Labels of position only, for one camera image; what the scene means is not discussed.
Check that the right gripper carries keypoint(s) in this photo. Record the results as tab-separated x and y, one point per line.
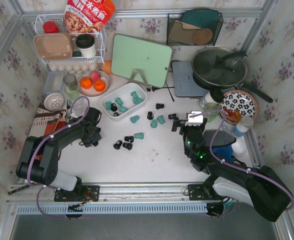
180	122

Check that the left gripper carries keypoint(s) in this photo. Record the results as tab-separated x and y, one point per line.
91	136

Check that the teal capsule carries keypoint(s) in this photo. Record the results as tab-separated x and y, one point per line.
134	119
119	101
134	94
139	135
137	100
153	124
161	119
108	105
123	109

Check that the white storage basket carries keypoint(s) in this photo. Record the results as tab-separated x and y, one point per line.
124	93

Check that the grey blue oven mitt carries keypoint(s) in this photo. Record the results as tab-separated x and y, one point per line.
221	147

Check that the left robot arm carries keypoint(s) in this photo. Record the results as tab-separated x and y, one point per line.
38	162

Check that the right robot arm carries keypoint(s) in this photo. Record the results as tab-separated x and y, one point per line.
261	187

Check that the clear glass tumbler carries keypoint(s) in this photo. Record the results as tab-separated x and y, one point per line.
79	106

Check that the green glass cup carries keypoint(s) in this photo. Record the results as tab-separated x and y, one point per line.
209	107

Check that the grey induction cooker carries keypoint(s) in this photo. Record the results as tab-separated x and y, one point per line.
185	86

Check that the fruit bowl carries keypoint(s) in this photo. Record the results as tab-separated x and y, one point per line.
92	92

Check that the red striped towel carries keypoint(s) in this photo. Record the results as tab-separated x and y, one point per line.
46	122

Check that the green glass tumbler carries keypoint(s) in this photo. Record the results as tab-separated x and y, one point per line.
72	93

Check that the right orange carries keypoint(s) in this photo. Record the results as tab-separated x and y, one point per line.
99	85

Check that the orange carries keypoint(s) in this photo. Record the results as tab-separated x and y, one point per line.
99	85
86	83

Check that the white round strainer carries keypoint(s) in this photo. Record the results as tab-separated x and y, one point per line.
54	102

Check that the left orange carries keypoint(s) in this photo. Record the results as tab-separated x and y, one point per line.
86	83

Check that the white cylinder cup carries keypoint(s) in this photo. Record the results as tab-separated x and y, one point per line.
239	148

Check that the white pill bottle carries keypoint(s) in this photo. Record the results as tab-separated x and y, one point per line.
243	126

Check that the black frying pan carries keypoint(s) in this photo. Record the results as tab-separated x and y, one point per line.
226	80

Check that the blue flower plate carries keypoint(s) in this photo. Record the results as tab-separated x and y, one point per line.
238	103

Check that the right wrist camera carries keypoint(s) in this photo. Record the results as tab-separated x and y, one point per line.
194	118

